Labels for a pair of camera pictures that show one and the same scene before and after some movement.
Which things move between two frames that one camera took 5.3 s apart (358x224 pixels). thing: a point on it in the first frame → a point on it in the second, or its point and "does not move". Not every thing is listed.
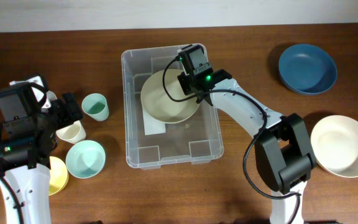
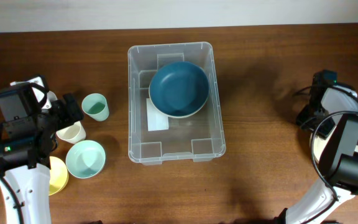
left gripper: [59, 106] does not move
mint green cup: [95, 105] does not move
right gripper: [186, 88] → [323, 130]
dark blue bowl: [307, 69] → [178, 89]
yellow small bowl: [59, 177] does not move
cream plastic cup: [73, 133] does not move
